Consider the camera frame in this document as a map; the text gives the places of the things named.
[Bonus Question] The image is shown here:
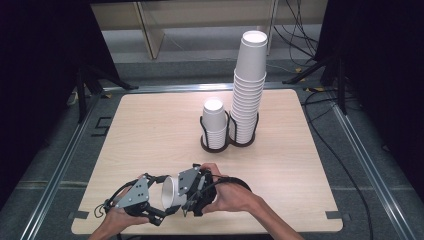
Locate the person's right hand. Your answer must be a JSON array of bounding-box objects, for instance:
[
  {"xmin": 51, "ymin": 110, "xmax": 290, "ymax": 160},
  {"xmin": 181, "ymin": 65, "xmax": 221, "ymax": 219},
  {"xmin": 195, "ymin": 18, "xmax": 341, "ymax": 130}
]
[{"xmin": 199, "ymin": 162, "xmax": 265, "ymax": 215}]

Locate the short stack of white cups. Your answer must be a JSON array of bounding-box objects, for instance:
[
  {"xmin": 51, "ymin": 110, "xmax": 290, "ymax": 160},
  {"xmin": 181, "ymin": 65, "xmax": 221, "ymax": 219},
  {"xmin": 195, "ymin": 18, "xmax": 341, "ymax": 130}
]
[{"xmin": 200, "ymin": 98, "xmax": 230, "ymax": 150}]

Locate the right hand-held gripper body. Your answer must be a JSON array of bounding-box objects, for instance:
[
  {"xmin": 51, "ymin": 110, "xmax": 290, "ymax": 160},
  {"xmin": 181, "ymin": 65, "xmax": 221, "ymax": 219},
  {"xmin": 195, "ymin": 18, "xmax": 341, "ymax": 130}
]
[{"xmin": 177, "ymin": 162, "xmax": 218, "ymax": 217}]

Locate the black curtain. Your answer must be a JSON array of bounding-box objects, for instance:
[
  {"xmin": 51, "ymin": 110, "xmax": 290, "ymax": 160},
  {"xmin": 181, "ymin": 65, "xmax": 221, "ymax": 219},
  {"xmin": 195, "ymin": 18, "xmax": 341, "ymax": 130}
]
[
  {"xmin": 0, "ymin": 0, "xmax": 118, "ymax": 209},
  {"xmin": 314, "ymin": 0, "xmax": 424, "ymax": 201}
]

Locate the black double cup holder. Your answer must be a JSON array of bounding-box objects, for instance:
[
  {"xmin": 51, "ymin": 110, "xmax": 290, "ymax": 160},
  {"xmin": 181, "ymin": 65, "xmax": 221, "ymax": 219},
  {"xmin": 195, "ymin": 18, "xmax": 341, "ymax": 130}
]
[{"xmin": 199, "ymin": 110, "xmax": 260, "ymax": 154}]

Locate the black tripod stand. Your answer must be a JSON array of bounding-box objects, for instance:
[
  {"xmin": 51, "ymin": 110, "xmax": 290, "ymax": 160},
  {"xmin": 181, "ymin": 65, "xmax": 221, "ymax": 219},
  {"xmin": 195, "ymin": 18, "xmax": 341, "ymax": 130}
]
[
  {"xmin": 282, "ymin": 54, "xmax": 349, "ymax": 116},
  {"xmin": 74, "ymin": 63, "xmax": 139, "ymax": 124}
]

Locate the tall stack of white cups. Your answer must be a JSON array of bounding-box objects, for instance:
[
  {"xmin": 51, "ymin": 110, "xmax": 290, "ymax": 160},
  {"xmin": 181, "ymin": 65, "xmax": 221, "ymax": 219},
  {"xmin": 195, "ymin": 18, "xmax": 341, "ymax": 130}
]
[{"xmin": 228, "ymin": 29, "xmax": 269, "ymax": 145}]

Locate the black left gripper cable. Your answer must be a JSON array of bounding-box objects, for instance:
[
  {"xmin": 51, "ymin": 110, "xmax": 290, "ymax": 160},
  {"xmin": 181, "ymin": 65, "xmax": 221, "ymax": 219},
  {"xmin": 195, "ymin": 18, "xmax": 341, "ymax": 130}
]
[{"xmin": 93, "ymin": 179, "xmax": 139, "ymax": 220}]

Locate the long black floor cable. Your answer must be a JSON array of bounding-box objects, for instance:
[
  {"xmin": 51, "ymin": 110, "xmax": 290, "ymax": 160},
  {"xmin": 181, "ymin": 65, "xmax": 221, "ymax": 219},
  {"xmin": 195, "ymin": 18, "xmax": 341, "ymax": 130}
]
[{"xmin": 301, "ymin": 88, "xmax": 374, "ymax": 240}]

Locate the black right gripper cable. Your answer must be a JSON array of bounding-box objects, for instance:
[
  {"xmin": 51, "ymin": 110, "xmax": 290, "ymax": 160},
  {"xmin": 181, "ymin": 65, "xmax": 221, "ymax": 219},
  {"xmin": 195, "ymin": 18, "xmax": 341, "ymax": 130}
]
[{"xmin": 213, "ymin": 175, "xmax": 253, "ymax": 193}]

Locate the light wooden cabinet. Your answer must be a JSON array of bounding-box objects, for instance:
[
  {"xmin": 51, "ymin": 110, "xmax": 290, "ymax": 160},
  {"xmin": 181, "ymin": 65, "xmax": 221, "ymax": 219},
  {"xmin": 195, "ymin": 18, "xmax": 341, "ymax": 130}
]
[{"xmin": 90, "ymin": 0, "xmax": 329, "ymax": 61}]

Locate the aluminium floor rail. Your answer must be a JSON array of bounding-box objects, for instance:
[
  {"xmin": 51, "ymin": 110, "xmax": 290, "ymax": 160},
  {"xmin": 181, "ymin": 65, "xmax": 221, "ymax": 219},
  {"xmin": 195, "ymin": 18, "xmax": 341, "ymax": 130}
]
[
  {"xmin": 102, "ymin": 82, "xmax": 309, "ymax": 94},
  {"xmin": 331, "ymin": 104, "xmax": 418, "ymax": 240},
  {"xmin": 19, "ymin": 94, "xmax": 104, "ymax": 240}
]

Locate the bundle of black floor cables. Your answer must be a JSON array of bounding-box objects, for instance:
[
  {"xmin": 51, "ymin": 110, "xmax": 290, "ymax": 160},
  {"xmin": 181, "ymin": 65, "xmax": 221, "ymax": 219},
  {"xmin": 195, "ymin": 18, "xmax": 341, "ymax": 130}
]
[{"xmin": 273, "ymin": 0, "xmax": 322, "ymax": 68}]

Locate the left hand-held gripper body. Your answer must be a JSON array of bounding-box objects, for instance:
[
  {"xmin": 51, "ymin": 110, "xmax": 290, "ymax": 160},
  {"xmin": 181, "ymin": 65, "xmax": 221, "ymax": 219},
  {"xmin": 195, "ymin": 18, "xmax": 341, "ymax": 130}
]
[{"xmin": 104, "ymin": 175, "xmax": 158, "ymax": 218}]

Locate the person's left hand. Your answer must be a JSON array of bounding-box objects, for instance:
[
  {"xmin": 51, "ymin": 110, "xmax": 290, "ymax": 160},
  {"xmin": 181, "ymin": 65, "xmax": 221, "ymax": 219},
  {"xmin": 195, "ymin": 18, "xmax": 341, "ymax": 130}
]
[{"xmin": 103, "ymin": 186, "xmax": 151, "ymax": 236}]

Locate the white paper cup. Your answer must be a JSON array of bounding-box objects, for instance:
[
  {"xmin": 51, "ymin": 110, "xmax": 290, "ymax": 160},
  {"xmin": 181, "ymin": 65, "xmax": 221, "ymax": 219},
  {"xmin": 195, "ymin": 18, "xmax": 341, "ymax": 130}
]
[{"xmin": 161, "ymin": 175, "xmax": 190, "ymax": 211}]

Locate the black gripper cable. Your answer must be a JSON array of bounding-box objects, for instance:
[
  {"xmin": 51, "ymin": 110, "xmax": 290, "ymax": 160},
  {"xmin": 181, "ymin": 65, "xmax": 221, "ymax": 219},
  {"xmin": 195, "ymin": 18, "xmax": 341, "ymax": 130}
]
[
  {"xmin": 93, "ymin": 179, "xmax": 139, "ymax": 220},
  {"xmin": 213, "ymin": 175, "xmax": 253, "ymax": 193}
]

